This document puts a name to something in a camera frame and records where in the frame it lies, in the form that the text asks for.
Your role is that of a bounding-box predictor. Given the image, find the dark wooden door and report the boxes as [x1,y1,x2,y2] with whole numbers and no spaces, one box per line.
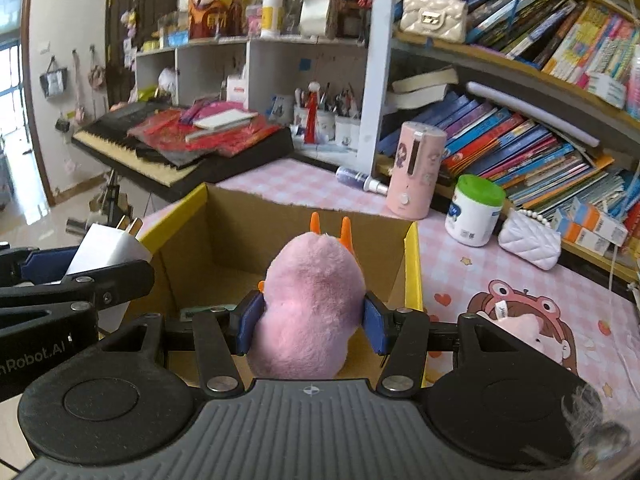
[105,0,183,106]

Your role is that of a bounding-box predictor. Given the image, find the white cubby shelf unit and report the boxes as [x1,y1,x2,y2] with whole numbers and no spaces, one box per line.
[135,35,371,161]

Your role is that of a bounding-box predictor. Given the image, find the white and wood bookshelf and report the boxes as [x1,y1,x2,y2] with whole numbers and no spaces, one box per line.
[357,0,640,281]

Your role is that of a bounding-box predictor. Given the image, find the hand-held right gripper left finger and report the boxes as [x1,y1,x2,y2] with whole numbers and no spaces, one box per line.
[92,290,266,395]

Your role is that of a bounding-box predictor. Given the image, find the pink chick plush toy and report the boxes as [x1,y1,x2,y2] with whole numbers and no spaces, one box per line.
[248,212,368,380]

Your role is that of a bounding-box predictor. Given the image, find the pink checked tablecloth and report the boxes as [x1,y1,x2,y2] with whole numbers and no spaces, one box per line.
[140,157,640,411]

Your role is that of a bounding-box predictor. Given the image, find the white tub with green lid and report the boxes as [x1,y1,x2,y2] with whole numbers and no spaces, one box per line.
[445,174,505,248]

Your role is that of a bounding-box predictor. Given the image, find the pair of thick old books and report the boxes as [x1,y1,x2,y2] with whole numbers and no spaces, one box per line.
[385,66,460,110]

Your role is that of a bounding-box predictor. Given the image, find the yellow cardboard box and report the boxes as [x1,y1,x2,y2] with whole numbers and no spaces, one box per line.
[97,182,426,391]

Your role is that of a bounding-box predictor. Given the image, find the row of colourful thin books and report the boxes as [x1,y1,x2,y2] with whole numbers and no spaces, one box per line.
[460,0,640,111]

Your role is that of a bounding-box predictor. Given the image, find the white notebook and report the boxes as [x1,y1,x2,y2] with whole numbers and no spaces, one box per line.
[185,110,258,143]

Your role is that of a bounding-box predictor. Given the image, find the row of leaning picture books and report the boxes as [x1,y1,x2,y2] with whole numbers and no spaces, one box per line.
[375,90,640,211]

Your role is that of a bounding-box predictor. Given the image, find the orange and white small box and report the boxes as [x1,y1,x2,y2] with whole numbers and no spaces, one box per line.
[555,199,628,246]
[552,215,611,261]

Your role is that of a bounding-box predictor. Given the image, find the fortune god figure bag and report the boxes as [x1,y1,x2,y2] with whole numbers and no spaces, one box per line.
[188,0,246,39]

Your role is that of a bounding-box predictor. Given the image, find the pink small boxes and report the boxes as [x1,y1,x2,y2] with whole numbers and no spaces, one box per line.
[243,4,263,36]

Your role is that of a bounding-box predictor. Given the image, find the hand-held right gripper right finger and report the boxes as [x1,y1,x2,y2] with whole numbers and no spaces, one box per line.
[362,291,557,396]

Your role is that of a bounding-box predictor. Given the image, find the grey hanging bag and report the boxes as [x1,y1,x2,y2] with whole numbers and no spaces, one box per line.
[40,55,69,98]

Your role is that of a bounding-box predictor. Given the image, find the white charger plug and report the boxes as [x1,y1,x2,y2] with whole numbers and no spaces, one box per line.
[62,215,151,286]

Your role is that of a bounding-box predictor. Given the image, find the white ribbon roll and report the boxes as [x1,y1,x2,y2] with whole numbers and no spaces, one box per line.
[298,0,333,36]

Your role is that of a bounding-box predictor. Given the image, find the red tassel doll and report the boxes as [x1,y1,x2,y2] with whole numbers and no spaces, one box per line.
[304,81,321,143]

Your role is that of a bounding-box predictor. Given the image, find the white pen cup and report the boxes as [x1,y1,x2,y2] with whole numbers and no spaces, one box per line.
[292,106,336,143]
[334,112,362,148]

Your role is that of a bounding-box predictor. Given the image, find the white box with red label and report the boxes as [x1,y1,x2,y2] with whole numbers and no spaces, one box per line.
[226,74,248,103]

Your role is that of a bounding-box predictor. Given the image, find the black electronic keyboard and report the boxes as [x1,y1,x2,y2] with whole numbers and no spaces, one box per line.
[71,102,296,203]

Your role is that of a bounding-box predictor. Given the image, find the purple glitter tube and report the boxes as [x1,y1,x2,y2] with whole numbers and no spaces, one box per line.
[335,166,390,196]

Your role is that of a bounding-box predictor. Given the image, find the white quilted pouch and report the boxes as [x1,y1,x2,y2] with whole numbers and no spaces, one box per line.
[497,208,563,271]

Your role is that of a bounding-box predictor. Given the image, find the pink humidifier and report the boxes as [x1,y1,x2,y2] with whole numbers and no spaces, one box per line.
[385,121,447,219]

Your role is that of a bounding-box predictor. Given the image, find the black keyboard stand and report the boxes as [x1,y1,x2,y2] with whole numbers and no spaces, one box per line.
[65,170,151,241]

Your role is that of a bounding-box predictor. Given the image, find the light pink pig plush toy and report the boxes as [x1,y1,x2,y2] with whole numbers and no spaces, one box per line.
[492,302,548,356]

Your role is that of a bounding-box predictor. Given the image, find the white bottle with yellow label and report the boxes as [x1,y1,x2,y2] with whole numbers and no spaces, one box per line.
[261,0,285,38]

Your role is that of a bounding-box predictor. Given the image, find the red fabric pile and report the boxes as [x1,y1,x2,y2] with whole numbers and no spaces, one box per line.
[127,105,283,156]

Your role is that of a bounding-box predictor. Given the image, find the cream pearl-handled handbag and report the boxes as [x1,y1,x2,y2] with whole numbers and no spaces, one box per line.
[400,0,469,44]

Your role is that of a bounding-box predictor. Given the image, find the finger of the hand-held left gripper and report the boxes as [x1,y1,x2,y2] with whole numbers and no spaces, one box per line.
[0,259,155,345]
[0,246,79,286]

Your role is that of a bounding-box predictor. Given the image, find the grey fluffy tuft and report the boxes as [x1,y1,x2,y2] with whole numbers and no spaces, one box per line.
[560,385,631,471]

